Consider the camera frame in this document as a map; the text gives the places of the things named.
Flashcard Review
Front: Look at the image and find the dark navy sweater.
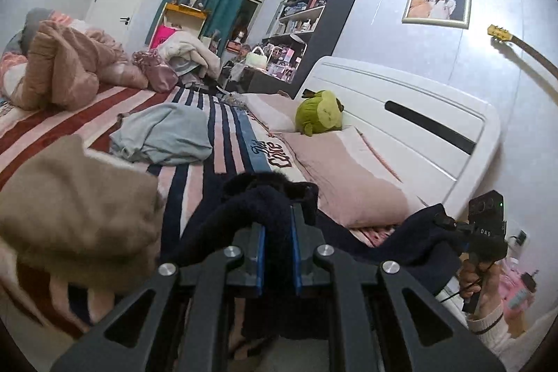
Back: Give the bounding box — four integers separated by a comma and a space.
161, 172, 465, 340

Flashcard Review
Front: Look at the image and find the white sleeve right forearm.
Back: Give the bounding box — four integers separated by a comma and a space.
466, 305, 557, 371

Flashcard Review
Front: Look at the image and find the person's right hand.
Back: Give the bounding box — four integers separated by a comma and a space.
459, 260, 501, 319

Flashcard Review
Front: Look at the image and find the pink item on floor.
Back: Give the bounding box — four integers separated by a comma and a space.
498, 258, 538, 321

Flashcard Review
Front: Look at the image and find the white bed headboard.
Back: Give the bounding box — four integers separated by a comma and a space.
299, 56, 501, 217

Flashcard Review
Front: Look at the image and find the pink ribbed pillow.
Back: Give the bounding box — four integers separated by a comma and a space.
280, 127, 425, 228

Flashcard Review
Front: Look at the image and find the light blue grey garment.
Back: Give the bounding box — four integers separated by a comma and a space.
110, 103, 213, 166

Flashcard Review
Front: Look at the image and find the tan fleece garment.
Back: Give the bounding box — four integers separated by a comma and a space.
1, 135, 164, 293

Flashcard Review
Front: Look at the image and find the striped bed sheet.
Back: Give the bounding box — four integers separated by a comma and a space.
1, 88, 304, 339

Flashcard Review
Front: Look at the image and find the white pillow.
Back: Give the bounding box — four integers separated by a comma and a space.
241, 93, 299, 133

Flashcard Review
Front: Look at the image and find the green plush toy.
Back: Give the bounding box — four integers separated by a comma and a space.
295, 89, 344, 137

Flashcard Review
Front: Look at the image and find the guitar neck headstock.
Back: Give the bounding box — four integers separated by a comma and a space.
487, 24, 558, 78

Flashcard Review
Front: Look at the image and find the pink satin bag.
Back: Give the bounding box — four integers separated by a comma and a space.
131, 49, 179, 92

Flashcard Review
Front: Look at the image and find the cream blanket pile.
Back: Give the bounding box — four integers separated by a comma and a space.
156, 31, 220, 80

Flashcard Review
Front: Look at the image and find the pink brown comforter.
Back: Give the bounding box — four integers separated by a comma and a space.
1, 8, 149, 111

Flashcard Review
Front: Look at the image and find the yellow white small cabinet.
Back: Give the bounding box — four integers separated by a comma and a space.
149, 3, 208, 49

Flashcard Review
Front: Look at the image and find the dark tall bookshelf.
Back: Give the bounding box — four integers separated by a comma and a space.
239, 0, 356, 96

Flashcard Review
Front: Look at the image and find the black camera box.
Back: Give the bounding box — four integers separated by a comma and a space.
468, 190, 506, 237

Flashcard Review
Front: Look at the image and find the framed wall photo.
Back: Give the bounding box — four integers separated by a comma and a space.
402, 0, 472, 29

